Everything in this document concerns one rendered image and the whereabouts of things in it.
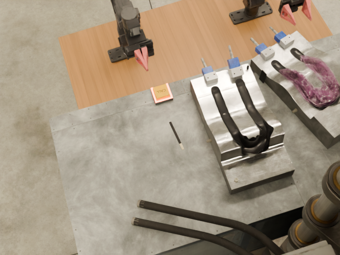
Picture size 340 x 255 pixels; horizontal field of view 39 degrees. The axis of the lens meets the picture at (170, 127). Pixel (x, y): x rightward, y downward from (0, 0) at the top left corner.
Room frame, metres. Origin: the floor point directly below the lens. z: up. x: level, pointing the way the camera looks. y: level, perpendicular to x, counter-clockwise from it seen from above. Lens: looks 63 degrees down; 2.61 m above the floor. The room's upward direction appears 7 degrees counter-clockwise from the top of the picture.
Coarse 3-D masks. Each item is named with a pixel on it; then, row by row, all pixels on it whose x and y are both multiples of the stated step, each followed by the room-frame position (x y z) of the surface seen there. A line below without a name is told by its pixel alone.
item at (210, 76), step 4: (204, 64) 1.14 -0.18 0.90; (204, 68) 1.12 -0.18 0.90; (208, 68) 1.11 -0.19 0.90; (204, 72) 1.10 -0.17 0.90; (208, 72) 1.09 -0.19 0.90; (212, 72) 1.08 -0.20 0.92; (204, 76) 1.07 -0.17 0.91; (208, 76) 1.06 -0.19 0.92; (212, 76) 1.06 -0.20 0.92; (216, 76) 1.06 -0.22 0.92; (208, 80) 1.05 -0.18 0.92; (212, 80) 1.05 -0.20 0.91; (216, 80) 1.05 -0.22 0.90
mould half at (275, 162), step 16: (192, 80) 1.07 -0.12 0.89; (224, 80) 1.05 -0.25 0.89; (208, 96) 0.99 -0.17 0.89; (224, 96) 0.98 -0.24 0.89; (256, 96) 0.96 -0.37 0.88; (208, 112) 0.92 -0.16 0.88; (240, 112) 0.90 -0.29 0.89; (272, 112) 0.87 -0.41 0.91; (208, 128) 0.84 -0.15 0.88; (224, 128) 0.82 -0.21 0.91; (240, 128) 0.81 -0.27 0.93; (256, 128) 0.80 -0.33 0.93; (224, 144) 0.74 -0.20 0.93; (272, 144) 0.74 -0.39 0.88; (224, 160) 0.70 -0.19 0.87; (240, 160) 0.70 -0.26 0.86; (256, 160) 0.69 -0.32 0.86; (272, 160) 0.68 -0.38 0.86; (288, 160) 0.67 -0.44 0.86; (224, 176) 0.66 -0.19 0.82; (240, 176) 0.63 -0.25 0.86; (256, 176) 0.63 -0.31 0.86; (272, 176) 0.62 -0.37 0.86; (288, 176) 0.63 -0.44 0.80
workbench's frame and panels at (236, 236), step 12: (276, 216) 0.49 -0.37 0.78; (288, 216) 0.53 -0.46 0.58; (300, 216) 0.54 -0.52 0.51; (264, 228) 0.51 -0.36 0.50; (276, 228) 0.53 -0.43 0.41; (288, 228) 0.54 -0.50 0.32; (204, 240) 0.46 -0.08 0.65; (240, 240) 0.49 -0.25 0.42; (252, 240) 0.50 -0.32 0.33; (168, 252) 0.43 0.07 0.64; (180, 252) 0.44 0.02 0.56; (192, 252) 0.45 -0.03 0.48; (204, 252) 0.46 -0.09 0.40; (216, 252) 0.47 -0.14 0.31; (228, 252) 0.48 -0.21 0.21
